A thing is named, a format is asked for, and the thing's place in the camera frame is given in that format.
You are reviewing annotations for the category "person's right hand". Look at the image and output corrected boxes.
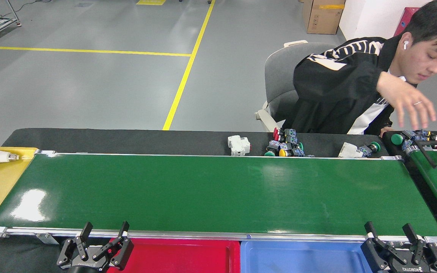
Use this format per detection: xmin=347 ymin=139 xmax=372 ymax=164
xmin=377 ymin=71 xmax=437 ymax=130

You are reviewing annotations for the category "grey office chair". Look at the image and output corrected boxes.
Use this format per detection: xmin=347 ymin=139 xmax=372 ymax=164
xmin=255 ymin=40 xmax=340 ymax=132

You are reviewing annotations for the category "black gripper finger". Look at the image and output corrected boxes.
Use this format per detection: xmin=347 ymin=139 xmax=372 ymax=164
xmin=56 ymin=222 xmax=94 ymax=268
xmin=402 ymin=223 xmax=437 ymax=273
xmin=361 ymin=221 xmax=397 ymax=272
xmin=103 ymin=221 xmax=134 ymax=270

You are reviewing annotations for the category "brown cardboard box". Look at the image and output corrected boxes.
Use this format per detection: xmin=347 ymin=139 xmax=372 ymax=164
xmin=302 ymin=0 xmax=346 ymax=35

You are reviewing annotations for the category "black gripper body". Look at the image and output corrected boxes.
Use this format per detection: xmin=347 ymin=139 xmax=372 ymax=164
xmin=67 ymin=246 xmax=113 ymax=273
xmin=384 ymin=255 xmax=433 ymax=273

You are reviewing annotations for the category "yellow mushroom push button switch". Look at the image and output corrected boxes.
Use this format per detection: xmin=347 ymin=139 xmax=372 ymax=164
xmin=278 ymin=148 xmax=305 ymax=157
xmin=415 ymin=129 xmax=437 ymax=142

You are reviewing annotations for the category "red plastic bin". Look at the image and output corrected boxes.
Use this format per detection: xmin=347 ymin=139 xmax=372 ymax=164
xmin=107 ymin=238 xmax=241 ymax=273

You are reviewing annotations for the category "blue plastic bin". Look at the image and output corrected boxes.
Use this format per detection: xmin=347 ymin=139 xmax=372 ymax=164
xmin=240 ymin=240 xmax=374 ymax=273

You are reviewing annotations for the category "person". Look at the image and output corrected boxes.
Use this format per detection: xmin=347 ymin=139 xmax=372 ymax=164
xmin=281 ymin=0 xmax=437 ymax=136

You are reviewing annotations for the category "red fire extinguisher box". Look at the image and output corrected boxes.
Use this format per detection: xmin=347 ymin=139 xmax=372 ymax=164
xmin=394 ymin=7 xmax=420 ymax=37

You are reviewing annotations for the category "long green conveyor belt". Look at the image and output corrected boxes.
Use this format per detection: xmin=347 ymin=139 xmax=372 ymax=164
xmin=0 ymin=150 xmax=437 ymax=245

